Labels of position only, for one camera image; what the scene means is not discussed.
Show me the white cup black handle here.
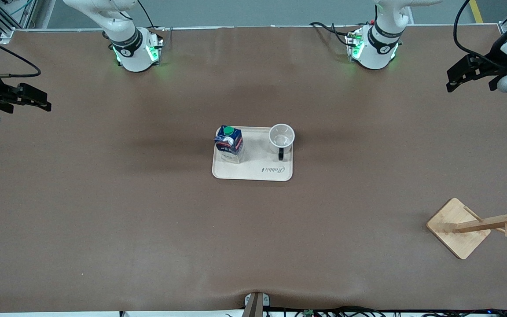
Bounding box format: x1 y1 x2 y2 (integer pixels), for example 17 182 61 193
269 124 295 161

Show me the wooden cup rack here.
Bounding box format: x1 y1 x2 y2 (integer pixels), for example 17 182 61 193
426 194 507 260

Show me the blue milk carton green cap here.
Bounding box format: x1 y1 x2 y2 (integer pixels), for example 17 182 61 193
214 125 244 164

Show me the brown table cover mat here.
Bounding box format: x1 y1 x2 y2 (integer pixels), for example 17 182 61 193
0 26 507 314

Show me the cream plastic tray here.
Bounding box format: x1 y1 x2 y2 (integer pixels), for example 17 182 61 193
212 126 294 181

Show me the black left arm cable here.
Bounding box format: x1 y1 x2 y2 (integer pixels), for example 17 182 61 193
453 0 503 66

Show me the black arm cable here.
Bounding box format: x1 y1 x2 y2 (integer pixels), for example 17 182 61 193
0 29 42 80
453 0 503 66

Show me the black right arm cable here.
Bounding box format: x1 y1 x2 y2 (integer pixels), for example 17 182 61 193
0 29 42 80

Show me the aluminium frame with cables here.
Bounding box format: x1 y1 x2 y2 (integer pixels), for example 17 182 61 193
0 0 39 44

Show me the thin black right base cable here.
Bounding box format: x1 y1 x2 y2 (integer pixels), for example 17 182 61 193
137 0 166 31

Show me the black left base cable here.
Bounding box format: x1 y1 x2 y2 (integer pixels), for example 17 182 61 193
309 21 356 44

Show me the front camera mount post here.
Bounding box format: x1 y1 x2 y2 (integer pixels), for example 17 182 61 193
244 292 270 317

